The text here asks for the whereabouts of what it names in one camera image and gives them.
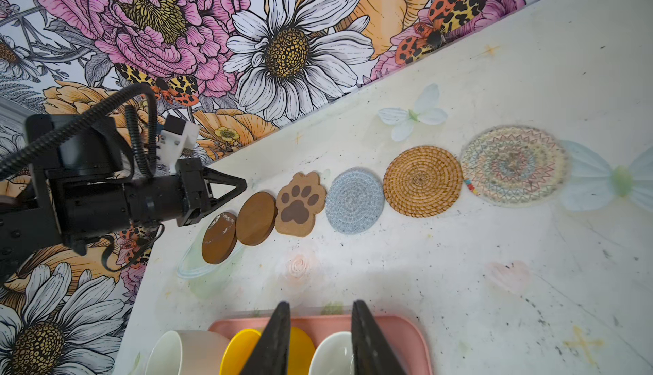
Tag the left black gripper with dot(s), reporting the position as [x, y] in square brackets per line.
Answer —
[88, 181]

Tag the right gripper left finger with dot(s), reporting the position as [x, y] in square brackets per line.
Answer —
[271, 353]

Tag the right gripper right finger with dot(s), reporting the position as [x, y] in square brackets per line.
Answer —
[371, 350]

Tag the glossy brown round coaster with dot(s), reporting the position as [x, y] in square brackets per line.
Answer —
[219, 240]

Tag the matte brown round coaster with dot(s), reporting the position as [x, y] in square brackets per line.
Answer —
[256, 219]

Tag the brown paw print coaster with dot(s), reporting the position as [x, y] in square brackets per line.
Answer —
[298, 203]

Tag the grey woven round coaster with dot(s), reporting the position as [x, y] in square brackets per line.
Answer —
[355, 201]

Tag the tan rattan round coaster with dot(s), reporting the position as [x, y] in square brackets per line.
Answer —
[423, 181]

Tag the multicolour woven round coaster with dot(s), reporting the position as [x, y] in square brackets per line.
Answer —
[515, 166]

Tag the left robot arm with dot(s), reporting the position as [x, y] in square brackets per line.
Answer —
[74, 200]

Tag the yellow mug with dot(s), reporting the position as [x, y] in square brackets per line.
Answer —
[241, 346]

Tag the lavender mug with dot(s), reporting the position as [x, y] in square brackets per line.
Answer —
[334, 356]

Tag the pink plastic tray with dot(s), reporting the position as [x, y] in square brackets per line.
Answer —
[403, 336]

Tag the white mug back left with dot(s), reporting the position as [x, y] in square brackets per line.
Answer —
[187, 352]

